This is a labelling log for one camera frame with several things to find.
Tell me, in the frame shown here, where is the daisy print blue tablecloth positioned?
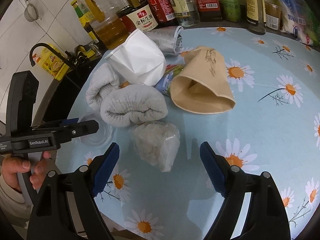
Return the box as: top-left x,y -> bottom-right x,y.
55,26 -> 320,240

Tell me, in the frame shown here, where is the metal mesh strainer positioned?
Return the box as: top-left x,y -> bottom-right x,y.
24,0 -> 42,22

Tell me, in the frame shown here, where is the silver foil bag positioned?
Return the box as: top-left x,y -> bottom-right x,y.
145,25 -> 184,55

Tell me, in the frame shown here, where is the clear vinegar bottle yellow label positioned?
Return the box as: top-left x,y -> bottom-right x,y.
170,0 -> 200,27

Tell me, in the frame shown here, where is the sesame oil glass bottle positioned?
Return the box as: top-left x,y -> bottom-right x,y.
246,0 -> 266,35

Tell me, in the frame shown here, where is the brown paper bag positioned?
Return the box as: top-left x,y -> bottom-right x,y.
170,46 -> 236,115

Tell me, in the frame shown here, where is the small brown spice jar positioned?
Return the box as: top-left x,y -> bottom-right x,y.
265,2 -> 281,30

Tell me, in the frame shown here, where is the soy sauce jug white label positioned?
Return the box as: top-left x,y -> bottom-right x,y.
117,0 -> 158,33

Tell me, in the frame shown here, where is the dark bottle red label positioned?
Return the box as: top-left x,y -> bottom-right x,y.
196,0 -> 222,22

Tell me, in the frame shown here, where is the colourful snack wrapper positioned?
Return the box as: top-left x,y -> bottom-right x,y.
155,64 -> 184,96

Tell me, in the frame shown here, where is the person's left hand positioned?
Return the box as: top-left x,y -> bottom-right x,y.
2,151 -> 51,193

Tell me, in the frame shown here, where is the red label sauce bottle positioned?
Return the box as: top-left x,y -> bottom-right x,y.
148,0 -> 177,28

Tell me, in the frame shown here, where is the black yellow dish cloth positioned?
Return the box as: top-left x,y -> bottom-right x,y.
74,45 -> 98,62

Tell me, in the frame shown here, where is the black kitchen faucet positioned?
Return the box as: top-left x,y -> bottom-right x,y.
29,42 -> 75,68

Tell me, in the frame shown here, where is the green pepper oil bottle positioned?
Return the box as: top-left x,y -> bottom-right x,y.
222,0 -> 241,23

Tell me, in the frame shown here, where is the beige left sleeve forearm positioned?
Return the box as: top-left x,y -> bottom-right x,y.
0,174 -> 32,228

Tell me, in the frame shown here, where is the grey cloth rag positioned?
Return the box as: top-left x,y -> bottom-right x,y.
86,63 -> 168,127

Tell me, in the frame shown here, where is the yellow dish soap bottle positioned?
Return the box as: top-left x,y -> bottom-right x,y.
33,47 -> 69,81

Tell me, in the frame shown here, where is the white blue salt bag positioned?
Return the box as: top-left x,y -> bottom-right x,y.
278,0 -> 319,47

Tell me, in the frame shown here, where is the clear plastic bag wad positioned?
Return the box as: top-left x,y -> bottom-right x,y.
131,121 -> 180,172

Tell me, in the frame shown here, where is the white paper bag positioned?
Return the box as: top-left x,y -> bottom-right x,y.
105,29 -> 167,86

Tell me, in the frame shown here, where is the large cooking oil jug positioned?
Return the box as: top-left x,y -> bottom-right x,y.
85,0 -> 130,50

